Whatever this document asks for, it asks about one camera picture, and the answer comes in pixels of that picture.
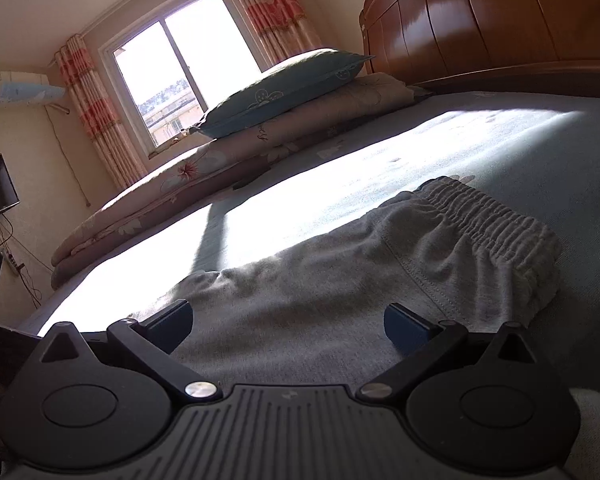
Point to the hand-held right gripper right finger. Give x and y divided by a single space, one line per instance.
405 327

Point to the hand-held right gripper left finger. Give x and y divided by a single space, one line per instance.
172 325

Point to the folded pink floral quilt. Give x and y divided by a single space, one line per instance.
180 180

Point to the small windowsill trinkets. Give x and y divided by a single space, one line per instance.
179 136

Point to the teal floral bed sheet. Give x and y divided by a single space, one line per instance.
530 160

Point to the pink patterned curtain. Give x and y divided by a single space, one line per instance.
95 110
275 10

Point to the window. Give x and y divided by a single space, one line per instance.
145 70

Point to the teal pillow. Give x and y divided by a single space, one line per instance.
280 90

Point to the wooden bed headboard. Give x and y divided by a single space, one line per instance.
480 10

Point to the white wall power strip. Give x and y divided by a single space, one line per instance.
12 261

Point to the wall air conditioner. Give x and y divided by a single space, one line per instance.
25 89

